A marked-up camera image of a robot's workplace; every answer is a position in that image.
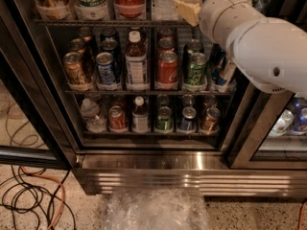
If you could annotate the redbull can middle front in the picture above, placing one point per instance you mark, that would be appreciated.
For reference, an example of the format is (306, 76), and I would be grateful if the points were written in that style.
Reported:
(225, 75)

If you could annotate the green can middle front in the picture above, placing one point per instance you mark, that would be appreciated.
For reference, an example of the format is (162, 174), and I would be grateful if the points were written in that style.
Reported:
(194, 72)

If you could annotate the gold can bottom front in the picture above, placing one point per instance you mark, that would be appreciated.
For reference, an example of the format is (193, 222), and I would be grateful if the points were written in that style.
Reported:
(210, 119)

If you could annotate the green can bottom front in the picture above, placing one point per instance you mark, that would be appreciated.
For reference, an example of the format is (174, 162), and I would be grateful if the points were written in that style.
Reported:
(164, 120)

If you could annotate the red coke can middle front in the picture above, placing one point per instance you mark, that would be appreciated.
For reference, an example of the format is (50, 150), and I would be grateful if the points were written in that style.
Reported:
(166, 70)

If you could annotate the gold can middle front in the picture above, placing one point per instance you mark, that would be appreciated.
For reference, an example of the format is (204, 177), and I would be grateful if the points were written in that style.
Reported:
(73, 65)

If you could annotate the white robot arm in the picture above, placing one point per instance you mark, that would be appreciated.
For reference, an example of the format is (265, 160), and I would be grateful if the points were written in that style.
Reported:
(270, 52)

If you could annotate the clear water bottle bottom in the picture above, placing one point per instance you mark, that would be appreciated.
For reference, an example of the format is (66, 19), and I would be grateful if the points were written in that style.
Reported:
(94, 119)

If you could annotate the clear water bottle top shelf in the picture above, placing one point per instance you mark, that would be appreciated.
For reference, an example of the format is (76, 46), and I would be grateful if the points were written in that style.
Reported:
(164, 10)

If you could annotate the brown tea bottle bottom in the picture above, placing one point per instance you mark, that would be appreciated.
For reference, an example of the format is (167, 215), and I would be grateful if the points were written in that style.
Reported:
(140, 116)

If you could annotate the stainless steel fridge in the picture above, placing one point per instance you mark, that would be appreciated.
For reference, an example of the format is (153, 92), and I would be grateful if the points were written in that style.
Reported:
(112, 159)

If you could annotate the brown tea bottle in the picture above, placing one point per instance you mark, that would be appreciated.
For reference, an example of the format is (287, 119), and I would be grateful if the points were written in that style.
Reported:
(136, 62)
(140, 116)

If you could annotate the right glass fridge door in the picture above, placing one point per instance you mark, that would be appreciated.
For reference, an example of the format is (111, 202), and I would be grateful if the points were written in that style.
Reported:
(274, 135)

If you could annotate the clear plastic wrap bag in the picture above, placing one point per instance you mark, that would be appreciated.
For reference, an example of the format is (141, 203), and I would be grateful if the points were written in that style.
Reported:
(156, 209)

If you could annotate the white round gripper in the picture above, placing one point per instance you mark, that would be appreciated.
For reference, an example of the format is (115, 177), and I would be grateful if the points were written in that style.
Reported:
(213, 12)

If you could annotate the blue can bottom front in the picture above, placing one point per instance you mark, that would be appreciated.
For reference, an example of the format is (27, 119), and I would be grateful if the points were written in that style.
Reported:
(187, 120)

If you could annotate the open glass fridge door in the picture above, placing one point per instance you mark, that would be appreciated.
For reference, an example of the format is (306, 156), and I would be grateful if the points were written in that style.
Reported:
(25, 83)

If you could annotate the brown tea bottle middle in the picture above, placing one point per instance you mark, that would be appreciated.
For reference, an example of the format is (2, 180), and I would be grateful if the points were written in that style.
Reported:
(136, 62)

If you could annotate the blue pepsi can middle front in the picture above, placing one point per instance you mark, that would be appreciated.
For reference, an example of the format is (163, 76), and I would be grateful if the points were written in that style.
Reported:
(107, 69)

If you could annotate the red can bottom front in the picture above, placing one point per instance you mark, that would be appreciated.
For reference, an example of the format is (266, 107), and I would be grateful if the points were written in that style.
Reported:
(117, 119)

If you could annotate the white green drink bottle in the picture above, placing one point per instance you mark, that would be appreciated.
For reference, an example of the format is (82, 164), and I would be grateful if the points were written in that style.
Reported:
(91, 9)

